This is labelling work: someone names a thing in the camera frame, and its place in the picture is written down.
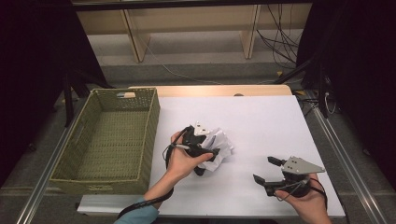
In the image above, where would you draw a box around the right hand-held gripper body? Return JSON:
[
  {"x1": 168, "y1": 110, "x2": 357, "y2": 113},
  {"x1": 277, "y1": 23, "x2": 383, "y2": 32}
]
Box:
[{"x1": 263, "y1": 156, "x2": 326, "y2": 199}]

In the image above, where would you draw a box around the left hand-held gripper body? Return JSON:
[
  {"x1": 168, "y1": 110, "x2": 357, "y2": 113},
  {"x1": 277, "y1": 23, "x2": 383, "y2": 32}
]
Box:
[{"x1": 180, "y1": 121, "x2": 217, "y2": 159}]

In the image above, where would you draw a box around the white cloth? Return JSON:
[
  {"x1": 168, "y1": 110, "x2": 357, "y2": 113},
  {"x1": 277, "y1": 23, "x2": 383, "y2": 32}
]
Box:
[{"x1": 197, "y1": 126, "x2": 234, "y2": 173}]

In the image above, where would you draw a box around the green woven basket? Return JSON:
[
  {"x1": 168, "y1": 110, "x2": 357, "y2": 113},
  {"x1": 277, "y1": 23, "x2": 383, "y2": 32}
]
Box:
[{"x1": 49, "y1": 87, "x2": 162, "y2": 196}]

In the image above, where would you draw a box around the person's left hand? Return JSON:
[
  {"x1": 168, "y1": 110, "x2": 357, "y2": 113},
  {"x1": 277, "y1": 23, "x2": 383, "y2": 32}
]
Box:
[{"x1": 166, "y1": 131, "x2": 216, "y2": 189}]

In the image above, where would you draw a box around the person's right hand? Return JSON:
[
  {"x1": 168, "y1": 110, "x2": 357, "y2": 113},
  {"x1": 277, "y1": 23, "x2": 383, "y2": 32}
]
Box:
[{"x1": 274, "y1": 173, "x2": 333, "y2": 224}]

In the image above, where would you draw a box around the white table cover sheet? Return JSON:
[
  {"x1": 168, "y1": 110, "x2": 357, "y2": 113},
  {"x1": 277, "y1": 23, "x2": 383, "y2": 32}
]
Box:
[{"x1": 77, "y1": 95, "x2": 346, "y2": 218}]

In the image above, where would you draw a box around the light wooden table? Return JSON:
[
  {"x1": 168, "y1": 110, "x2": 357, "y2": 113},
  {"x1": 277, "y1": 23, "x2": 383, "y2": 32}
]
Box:
[{"x1": 128, "y1": 84, "x2": 293, "y2": 98}]

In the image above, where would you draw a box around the black stand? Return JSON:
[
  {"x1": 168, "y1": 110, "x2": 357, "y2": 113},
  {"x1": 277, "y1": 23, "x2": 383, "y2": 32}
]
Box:
[
  {"x1": 273, "y1": 57, "x2": 332, "y2": 119},
  {"x1": 60, "y1": 68, "x2": 115, "y2": 128}
]

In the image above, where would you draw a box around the black curtain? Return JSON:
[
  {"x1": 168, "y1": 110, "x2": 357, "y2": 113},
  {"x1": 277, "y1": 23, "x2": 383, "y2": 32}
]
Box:
[
  {"x1": 295, "y1": 0, "x2": 396, "y2": 191},
  {"x1": 0, "y1": 0, "x2": 108, "y2": 188}
]

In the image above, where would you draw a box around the light wooden shelf unit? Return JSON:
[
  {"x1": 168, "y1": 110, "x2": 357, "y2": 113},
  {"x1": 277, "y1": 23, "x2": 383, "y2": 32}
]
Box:
[{"x1": 76, "y1": 2, "x2": 312, "y2": 63}]

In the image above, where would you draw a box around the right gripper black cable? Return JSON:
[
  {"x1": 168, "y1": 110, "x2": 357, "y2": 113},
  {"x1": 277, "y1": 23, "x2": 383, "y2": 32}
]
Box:
[{"x1": 307, "y1": 177, "x2": 329, "y2": 213}]

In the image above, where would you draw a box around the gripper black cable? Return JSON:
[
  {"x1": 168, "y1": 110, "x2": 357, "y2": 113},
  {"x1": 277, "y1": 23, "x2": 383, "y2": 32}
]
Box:
[
  {"x1": 307, "y1": 177, "x2": 329, "y2": 213},
  {"x1": 116, "y1": 125, "x2": 192, "y2": 220}
]

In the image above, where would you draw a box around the metal floor rail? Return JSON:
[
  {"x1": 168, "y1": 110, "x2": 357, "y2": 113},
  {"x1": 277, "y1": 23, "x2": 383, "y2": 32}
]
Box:
[
  {"x1": 312, "y1": 105, "x2": 389, "y2": 224},
  {"x1": 15, "y1": 124, "x2": 80, "y2": 224}
]

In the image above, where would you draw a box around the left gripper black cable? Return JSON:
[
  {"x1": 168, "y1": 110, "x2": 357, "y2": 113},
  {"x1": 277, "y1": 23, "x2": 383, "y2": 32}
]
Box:
[{"x1": 116, "y1": 125, "x2": 192, "y2": 220}]

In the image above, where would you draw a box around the white cable loop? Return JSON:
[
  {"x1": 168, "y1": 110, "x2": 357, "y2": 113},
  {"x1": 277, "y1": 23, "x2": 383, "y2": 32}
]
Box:
[{"x1": 323, "y1": 91, "x2": 338, "y2": 116}]

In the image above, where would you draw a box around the thin white floor cable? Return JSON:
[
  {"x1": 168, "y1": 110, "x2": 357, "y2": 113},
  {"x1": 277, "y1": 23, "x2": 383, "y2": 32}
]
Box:
[{"x1": 145, "y1": 40, "x2": 222, "y2": 86}]

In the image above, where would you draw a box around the bundle of black cables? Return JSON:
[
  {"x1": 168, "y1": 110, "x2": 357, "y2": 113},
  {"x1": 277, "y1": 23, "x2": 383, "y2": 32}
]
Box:
[{"x1": 256, "y1": 3, "x2": 303, "y2": 70}]

